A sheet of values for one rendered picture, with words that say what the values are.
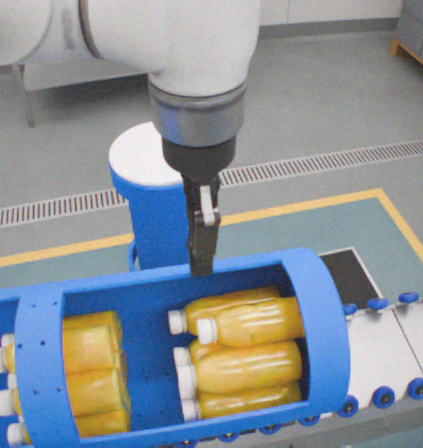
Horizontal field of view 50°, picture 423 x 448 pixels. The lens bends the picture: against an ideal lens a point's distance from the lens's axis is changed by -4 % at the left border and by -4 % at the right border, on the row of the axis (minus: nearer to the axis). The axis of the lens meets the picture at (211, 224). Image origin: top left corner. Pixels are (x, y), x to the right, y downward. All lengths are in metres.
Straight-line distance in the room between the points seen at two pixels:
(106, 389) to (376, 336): 0.59
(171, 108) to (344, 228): 2.20
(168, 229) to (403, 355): 0.66
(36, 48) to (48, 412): 0.48
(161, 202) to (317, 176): 1.76
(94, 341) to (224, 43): 0.49
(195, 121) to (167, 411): 0.60
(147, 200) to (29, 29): 0.86
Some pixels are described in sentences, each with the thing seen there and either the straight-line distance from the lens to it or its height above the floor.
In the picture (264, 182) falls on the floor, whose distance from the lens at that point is 2.74.
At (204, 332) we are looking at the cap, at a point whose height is 1.16.
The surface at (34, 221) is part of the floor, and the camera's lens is 2.67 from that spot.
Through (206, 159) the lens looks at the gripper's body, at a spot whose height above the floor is 1.51.
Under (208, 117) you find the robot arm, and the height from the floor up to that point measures 1.57.
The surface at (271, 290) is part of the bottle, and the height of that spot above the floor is 1.14.
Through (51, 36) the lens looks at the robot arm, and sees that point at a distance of 0.39.
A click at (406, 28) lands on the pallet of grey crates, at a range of 4.34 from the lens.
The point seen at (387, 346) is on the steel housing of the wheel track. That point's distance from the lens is 1.05.
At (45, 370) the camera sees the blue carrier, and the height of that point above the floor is 1.22.
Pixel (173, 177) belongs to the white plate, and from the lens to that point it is 1.16.
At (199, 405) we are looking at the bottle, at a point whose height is 1.06.
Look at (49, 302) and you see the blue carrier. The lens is 0.71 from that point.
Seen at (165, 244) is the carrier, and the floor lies 0.82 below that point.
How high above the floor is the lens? 1.79
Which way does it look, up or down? 46 degrees down
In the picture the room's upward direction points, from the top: straight up
